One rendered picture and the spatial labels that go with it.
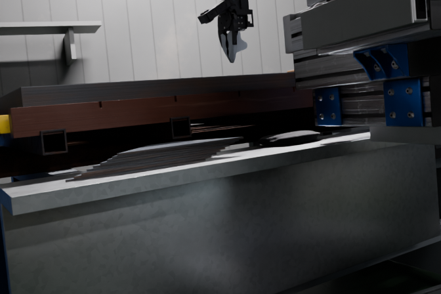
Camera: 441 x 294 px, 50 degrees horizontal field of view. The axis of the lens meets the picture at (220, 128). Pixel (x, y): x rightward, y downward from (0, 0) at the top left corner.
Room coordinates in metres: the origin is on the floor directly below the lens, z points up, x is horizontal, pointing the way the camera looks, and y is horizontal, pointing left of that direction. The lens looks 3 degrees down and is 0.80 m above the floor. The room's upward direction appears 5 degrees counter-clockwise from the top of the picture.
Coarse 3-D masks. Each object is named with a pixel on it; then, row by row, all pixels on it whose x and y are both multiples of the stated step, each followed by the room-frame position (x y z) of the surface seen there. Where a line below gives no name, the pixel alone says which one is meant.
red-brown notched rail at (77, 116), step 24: (168, 96) 1.12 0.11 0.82; (192, 96) 1.15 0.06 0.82; (216, 96) 1.18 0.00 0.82; (240, 96) 1.22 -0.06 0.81; (264, 96) 1.26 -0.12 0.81; (288, 96) 1.30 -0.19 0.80; (24, 120) 0.95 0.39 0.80; (48, 120) 0.98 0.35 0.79; (72, 120) 1.00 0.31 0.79; (96, 120) 1.03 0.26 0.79; (120, 120) 1.05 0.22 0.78; (144, 120) 1.08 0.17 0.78; (168, 120) 1.11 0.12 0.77
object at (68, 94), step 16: (160, 80) 1.16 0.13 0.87; (176, 80) 1.18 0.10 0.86; (192, 80) 1.20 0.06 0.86; (208, 80) 1.22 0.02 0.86; (224, 80) 1.25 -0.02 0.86; (240, 80) 1.27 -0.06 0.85; (256, 80) 1.30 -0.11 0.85; (272, 80) 1.33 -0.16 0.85; (288, 80) 1.36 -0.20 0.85; (16, 96) 1.05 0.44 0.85; (32, 96) 1.00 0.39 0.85; (48, 96) 1.02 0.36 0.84; (64, 96) 1.04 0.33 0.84; (80, 96) 1.06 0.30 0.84; (96, 96) 1.07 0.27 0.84; (112, 96) 1.09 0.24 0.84; (128, 96) 1.11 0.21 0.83; (144, 96) 1.13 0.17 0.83; (160, 96) 1.15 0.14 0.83; (0, 112) 1.33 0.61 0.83
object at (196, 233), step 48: (432, 144) 1.55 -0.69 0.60; (144, 192) 1.03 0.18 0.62; (192, 192) 1.09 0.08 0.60; (240, 192) 1.16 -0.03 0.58; (288, 192) 1.23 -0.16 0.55; (336, 192) 1.32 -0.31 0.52; (384, 192) 1.42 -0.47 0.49; (432, 192) 1.54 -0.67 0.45; (48, 240) 0.92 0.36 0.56; (96, 240) 0.97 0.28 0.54; (144, 240) 1.03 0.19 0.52; (192, 240) 1.09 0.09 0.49; (240, 240) 1.15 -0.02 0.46; (288, 240) 1.23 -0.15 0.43; (336, 240) 1.31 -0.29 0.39; (384, 240) 1.41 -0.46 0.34; (48, 288) 0.92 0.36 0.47; (96, 288) 0.97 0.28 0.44; (144, 288) 1.02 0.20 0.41; (192, 288) 1.08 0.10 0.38; (240, 288) 1.15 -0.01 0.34; (288, 288) 1.22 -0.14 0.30
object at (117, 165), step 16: (160, 144) 1.04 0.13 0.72; (176, 144) 1.00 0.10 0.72; (192, 144) 1.00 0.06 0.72; (208, 144) 1.02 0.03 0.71; (224, 144) 1.04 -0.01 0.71; (112, 160) 0.91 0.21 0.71; (128, 160) 0.93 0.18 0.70; (144, 160) 0.94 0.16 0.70; (160, 160) 0.96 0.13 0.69; (176, 160) 0.98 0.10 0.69; (192, 160) 1.00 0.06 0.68; (80, 176) 0.87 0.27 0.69; (96, 176) 0.89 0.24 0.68
